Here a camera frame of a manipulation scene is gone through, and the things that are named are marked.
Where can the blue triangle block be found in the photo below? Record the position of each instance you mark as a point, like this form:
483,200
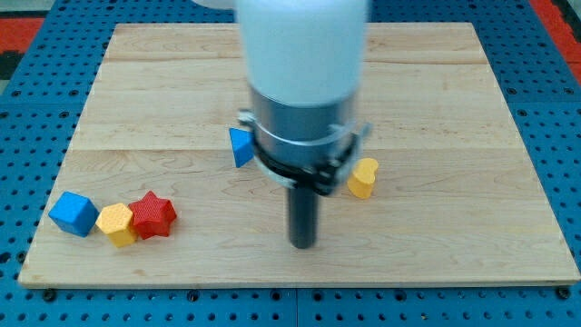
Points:
241,146

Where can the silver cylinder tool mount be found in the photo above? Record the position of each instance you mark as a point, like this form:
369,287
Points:
314,146

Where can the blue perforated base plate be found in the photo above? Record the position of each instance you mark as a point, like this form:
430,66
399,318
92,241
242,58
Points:
45,96

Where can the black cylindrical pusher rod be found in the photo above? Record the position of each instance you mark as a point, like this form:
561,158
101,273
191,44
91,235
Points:
303,210

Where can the yellow hexagon block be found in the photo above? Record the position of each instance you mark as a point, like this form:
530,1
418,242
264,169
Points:
116,222

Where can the blue cube block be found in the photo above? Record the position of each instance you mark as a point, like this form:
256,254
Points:
74,214

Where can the yellow heart block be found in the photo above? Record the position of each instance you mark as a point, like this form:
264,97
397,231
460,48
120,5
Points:
363,177

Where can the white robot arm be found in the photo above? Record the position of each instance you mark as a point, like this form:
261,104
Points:
303,62

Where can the wooden board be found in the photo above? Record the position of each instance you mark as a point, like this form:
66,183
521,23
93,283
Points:
457,202

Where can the red star block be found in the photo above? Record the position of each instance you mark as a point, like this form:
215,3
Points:
152,216

